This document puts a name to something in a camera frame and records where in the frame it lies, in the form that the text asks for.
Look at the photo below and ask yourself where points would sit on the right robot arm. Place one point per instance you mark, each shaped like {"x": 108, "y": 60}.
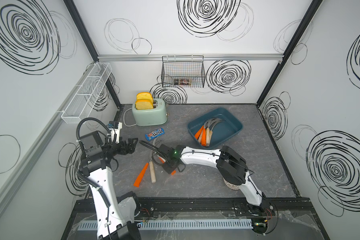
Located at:
{"x": 229, "y": 163}

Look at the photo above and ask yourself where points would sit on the mint green toaster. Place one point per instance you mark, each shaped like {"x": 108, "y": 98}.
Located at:
{"x": 151, "y": 117}

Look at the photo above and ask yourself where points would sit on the white wire wall shelf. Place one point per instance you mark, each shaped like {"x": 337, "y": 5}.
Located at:
{"x": 89, "y": 90}

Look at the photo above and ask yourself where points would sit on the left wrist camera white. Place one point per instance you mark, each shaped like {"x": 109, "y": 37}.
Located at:
{"x": 115, "y": 128}

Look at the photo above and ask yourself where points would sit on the jar in wire basket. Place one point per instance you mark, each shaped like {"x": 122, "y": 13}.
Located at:
{"x": 182, "y": 82}

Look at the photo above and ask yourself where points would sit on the front toast slice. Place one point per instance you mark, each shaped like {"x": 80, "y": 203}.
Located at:
{"x": 144, "y": 105}

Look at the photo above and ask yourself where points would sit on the white round strainer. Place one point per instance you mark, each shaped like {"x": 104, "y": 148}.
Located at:
{"x": 231, "y": 186}

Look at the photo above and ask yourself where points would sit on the grey slotted cable duct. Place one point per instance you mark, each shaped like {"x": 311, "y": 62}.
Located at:
{"x": 208, "y": 224}

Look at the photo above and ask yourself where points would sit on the black wire wall basket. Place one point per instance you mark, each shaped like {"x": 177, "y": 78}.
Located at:
{"x": 183, "y": 67}

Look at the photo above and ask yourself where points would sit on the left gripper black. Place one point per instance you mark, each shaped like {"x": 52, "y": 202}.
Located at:
{"x": 129, "y": 146}

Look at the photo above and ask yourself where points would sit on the toast slice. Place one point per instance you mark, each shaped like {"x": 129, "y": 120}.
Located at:
{"x": 144, "y": 105}
{"x": 145, "y": 96}

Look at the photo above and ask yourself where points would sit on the blue candy packet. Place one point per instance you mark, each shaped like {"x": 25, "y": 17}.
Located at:
{"x": 154, "y": 134}

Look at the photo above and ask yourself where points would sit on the orange handled sickle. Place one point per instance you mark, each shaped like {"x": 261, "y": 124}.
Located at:
{"x": 199, "y": 134}

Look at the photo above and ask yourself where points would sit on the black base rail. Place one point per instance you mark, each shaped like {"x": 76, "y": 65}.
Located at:
{"x": 151, "y": 207}

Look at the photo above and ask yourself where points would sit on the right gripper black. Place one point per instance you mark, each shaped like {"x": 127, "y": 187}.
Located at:
{"x": 168, "y": 170}

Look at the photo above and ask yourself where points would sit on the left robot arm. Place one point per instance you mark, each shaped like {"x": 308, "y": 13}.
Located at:
{"x": 115, "y": 216}

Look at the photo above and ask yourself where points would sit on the wooden handled sickle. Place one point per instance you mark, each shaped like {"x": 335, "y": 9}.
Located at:
{"x": 204, "y": 137}

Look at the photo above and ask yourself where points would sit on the rear toast slice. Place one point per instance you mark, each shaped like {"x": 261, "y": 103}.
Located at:
{"x": 145, "y": 96}

